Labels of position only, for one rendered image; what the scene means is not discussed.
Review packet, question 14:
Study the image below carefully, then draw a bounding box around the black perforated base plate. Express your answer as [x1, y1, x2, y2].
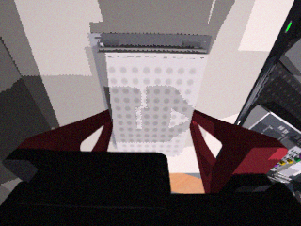
[252, 20, 301, 131]

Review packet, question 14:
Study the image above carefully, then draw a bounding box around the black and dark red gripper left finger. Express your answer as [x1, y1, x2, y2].
[16, 109, 113, 152]

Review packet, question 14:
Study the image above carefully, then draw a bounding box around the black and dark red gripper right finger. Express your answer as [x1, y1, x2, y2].
[189, 110, 288, 193]

